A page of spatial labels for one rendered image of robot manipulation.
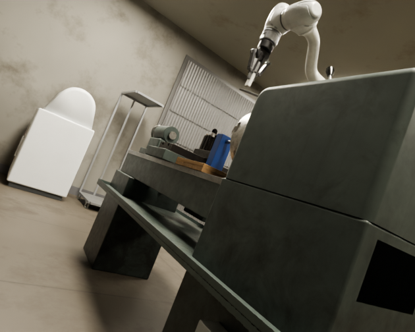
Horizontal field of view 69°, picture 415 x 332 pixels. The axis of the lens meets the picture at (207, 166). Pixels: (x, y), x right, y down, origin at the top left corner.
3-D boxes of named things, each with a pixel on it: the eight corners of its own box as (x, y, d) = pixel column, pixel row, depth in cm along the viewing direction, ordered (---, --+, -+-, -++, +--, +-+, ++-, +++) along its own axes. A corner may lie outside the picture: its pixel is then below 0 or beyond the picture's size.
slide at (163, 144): (226, 175, 196) (228, 169, 196) (169, 150, 174) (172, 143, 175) (211, 171, 212) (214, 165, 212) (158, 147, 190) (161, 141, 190)
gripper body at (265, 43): (267, 50, 154) (260, 66, 153) (256, 40, 149) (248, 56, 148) (278, 47, 147) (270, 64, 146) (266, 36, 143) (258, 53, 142)
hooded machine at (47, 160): (58, 192, 424) (98, 102, 434) (64, 202, 375) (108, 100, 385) (3, 175, 387) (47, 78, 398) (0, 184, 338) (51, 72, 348)
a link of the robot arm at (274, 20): (257, 29, 151) (276, 22, 139) (270, 2, 152) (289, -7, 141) (271, 43, 156) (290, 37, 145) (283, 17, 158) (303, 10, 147)
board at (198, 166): (255, 195, 160) (258, 188, 160) (201, 171, 141) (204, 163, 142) (224, 184, 185) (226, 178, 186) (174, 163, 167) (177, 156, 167)
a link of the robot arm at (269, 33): (259, 30, 151) (254, 40, 150) (271, 25, 143) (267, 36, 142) (271, 41, 155) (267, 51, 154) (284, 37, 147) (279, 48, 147)
